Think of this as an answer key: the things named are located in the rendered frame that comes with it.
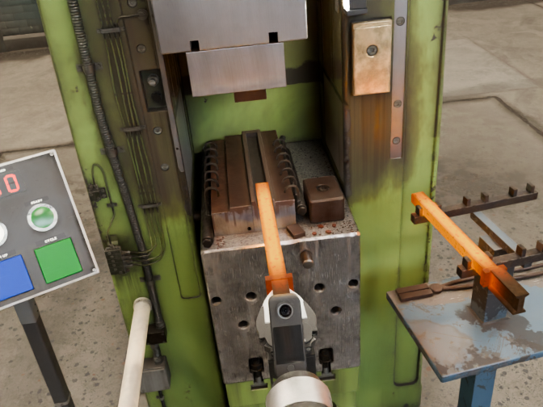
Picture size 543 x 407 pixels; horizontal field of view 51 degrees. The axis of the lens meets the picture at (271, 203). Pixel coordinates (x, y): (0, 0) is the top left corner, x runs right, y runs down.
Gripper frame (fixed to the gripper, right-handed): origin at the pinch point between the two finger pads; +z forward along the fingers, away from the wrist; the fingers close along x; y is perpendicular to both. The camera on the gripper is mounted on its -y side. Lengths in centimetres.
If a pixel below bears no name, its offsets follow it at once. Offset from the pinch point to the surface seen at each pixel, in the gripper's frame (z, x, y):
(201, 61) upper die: 42, -10, -27
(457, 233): 21.7, 39.4, 9.2
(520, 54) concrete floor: 416, 260, 113
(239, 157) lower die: 68, -4, 9
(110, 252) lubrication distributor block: 52, -41, 24
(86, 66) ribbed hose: 54, -36, -25
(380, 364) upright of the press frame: 54, 33, 83
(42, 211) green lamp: 31, -46, -3
